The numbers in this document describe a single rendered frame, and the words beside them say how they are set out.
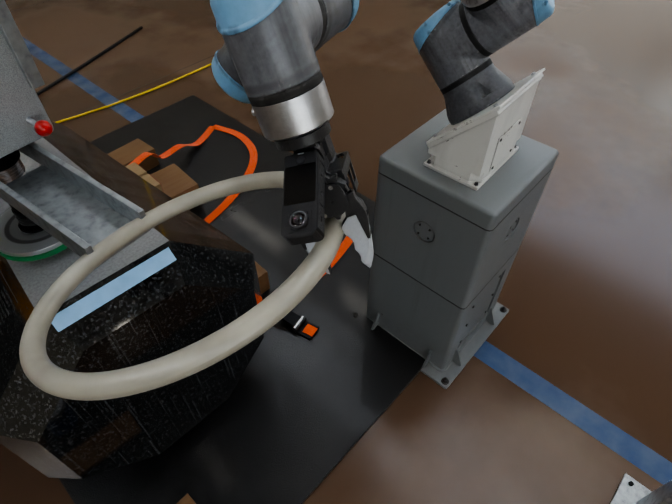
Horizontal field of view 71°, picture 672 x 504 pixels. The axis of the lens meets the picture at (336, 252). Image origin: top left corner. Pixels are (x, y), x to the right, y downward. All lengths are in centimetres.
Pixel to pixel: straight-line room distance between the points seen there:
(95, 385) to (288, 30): 42
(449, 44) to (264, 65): 87
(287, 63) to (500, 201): 93
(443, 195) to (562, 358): 103
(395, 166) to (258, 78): 93
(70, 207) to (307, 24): 67
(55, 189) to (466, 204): 98
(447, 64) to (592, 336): 138
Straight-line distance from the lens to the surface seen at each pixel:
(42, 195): 114
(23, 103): 117
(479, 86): 136
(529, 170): 151
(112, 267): 129
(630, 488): 202
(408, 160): 145
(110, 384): 57
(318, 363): 194
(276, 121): 55
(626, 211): 295
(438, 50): 136
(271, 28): 53
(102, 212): 103
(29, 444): 147
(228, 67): 73
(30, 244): 135
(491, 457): 189
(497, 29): 132
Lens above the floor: 171
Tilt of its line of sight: 48 degrees down
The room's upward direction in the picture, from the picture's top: straight up
